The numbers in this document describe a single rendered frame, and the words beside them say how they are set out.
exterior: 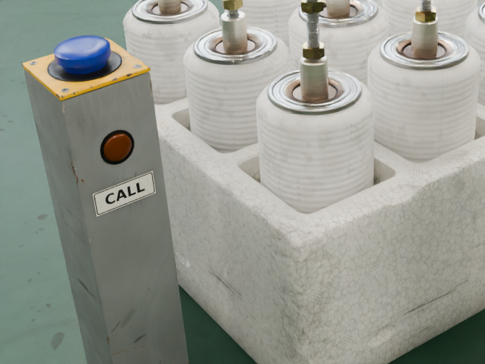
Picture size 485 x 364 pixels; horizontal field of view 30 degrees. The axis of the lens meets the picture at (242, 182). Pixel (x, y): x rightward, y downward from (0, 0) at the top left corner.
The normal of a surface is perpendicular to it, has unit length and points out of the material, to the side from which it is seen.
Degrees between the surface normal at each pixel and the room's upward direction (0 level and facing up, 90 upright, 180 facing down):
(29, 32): 0
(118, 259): 90
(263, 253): 90
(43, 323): 0
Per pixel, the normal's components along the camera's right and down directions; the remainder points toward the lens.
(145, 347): 0.55, 0.42
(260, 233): -0.83, 0.34
